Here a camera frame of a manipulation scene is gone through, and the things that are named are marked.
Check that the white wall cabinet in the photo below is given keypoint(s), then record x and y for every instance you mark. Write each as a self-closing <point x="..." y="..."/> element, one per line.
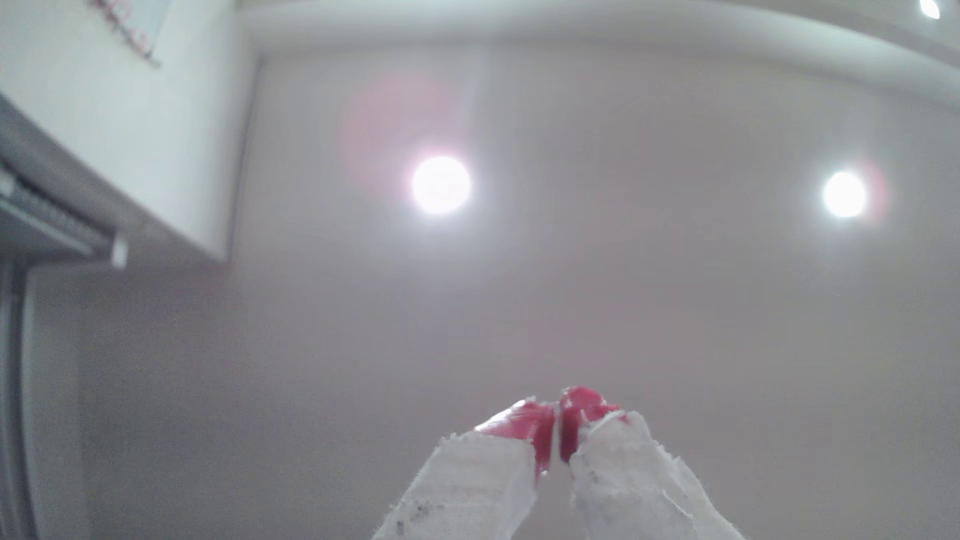
<point x="150" y="135"/>

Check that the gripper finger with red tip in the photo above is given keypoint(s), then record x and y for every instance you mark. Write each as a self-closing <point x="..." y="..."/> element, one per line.
<point x="630" y="487"/>
<point x="472" y="487"/>

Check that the round ceiling light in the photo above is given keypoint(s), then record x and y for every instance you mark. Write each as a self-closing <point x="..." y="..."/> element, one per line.
<point x="844" y="195"/>
<point x="441" y="185"/>
<point x="930" y="7"/>

